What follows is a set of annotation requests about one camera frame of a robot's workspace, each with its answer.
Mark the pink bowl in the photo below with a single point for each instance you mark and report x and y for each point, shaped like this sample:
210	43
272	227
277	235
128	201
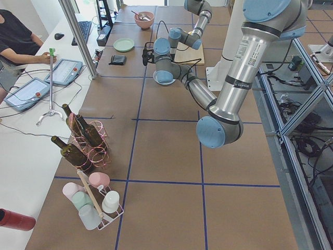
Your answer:
145	24

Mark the mint green plastic cup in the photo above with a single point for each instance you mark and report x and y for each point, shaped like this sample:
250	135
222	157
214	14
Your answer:
79	199

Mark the black computer box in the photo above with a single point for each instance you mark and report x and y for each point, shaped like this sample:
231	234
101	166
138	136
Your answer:
103	36

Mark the pale pink plastic cup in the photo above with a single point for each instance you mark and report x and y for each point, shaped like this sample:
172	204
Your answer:
70	188

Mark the white wire cup rack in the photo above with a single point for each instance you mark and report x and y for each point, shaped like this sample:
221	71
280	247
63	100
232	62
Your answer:
99	194

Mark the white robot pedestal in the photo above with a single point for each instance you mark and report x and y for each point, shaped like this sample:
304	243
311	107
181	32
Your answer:
216	75

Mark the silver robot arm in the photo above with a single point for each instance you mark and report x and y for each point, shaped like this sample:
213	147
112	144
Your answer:
193	40
265	22

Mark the wooden rack handle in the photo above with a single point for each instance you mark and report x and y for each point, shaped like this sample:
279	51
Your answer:
84	179

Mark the black computer mouse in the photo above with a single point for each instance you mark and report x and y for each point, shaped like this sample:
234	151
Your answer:
58	36

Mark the grey plastic cup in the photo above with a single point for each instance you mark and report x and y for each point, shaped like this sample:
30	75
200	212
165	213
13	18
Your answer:
90	217

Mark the white plastic cup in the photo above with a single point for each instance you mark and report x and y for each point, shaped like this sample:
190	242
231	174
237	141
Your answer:
110	202

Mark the wooden cutting board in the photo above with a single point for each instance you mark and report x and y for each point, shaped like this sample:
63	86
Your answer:
188	56

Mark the metal scoop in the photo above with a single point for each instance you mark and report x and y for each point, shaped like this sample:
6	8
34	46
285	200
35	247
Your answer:
141	16

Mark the grey folded cloth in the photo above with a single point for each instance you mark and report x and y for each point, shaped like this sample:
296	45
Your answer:
119	60

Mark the near teach pendant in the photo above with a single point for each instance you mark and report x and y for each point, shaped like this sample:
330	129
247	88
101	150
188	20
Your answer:
28	95

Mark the aluminium frame post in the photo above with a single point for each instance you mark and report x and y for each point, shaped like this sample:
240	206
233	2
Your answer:
73	24

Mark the far teach pendant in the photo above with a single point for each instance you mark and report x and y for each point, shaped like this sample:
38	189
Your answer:
65	71

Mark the pale green plate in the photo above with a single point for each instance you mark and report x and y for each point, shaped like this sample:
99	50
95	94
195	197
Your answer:
123	45

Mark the black keyboard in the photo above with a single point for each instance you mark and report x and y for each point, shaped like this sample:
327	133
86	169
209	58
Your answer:
85	27

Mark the wrist black camera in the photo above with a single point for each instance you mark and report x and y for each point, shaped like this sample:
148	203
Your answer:
148	56

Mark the metal reacher grabber tool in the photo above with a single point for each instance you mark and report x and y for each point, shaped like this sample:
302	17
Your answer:
51	111

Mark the teach pendant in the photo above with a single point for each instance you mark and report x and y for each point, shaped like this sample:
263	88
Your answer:
28	95
65	71

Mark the seated person black shirt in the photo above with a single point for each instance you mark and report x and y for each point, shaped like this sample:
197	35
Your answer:
19	45

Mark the dark wine bottle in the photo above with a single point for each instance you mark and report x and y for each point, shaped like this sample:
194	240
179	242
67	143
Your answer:
71	121
91	134
74	155

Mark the red bottle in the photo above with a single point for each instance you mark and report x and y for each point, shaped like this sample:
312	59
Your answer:
14	220

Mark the copper wire bottle holder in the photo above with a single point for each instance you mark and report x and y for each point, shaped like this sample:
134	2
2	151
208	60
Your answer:
98	155

